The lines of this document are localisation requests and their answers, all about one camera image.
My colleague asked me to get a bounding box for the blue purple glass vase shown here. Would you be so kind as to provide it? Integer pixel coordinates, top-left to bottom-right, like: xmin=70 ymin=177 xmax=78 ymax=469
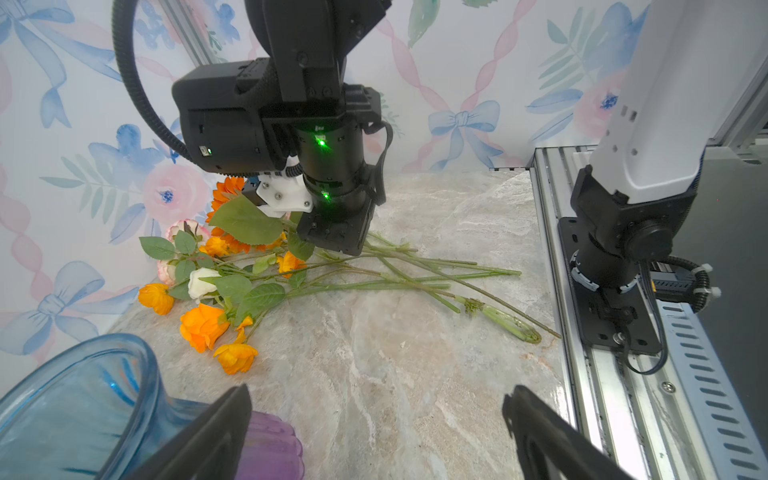
xmin=1 ymin=334 xmax=305 ymax=479

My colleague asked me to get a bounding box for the aluminium corner post right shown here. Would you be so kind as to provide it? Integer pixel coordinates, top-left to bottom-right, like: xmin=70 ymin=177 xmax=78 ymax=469
xmin=159 ymin=0 xmax=224 ymax=67

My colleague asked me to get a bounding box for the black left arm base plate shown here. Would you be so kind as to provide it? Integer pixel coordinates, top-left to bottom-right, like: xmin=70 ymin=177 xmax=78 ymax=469
xmin=558 ymin=217 xmax=662 ymax=355

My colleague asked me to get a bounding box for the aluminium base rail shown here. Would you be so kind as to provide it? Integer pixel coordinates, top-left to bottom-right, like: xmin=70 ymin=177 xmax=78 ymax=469
xmin=527 ymin=143 xmax=768 ymax=480

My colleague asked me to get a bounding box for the white rose flower stem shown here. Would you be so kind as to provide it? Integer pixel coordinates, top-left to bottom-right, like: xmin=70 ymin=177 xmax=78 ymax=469
xmin=168 ymin=267 xmax=541 ymax=344

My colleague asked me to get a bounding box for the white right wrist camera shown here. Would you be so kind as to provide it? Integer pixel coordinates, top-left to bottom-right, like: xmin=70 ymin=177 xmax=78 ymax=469
xmin=241 ymin=157 xmax=313 ymax=218

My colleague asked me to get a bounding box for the black corrugated cable conduit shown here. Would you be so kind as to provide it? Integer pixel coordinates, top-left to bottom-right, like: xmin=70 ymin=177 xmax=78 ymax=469
xmin=111 ymin=0 xmax=193 ymax=163

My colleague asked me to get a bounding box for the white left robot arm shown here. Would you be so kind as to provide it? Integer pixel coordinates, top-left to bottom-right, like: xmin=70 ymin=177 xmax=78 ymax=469
xmin=156 ymin=1 xmax=767 ymax=479

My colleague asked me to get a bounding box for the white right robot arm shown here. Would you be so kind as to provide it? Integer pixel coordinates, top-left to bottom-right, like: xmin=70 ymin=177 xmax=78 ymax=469
xmin=172 ymin=1 xmax=390 ymax=255

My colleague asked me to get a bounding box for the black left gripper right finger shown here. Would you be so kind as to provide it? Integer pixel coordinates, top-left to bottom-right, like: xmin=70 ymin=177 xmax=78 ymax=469
xmin=502 ymin=385 xmax=630 ymax=480

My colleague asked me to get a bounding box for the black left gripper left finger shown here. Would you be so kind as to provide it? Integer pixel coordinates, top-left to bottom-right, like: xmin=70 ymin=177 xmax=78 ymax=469
xmin=122 ymin=384 xmax=252 ymax=479

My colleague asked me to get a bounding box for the orange ranunculus flower spray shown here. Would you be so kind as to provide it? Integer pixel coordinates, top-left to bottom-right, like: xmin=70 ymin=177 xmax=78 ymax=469
xmin=137 ymin=233 xmax=523 ymax=377

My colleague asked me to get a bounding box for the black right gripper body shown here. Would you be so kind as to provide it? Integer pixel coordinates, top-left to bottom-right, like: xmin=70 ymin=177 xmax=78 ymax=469
xmin=297 ymin=200 xmax=375 ymax=256

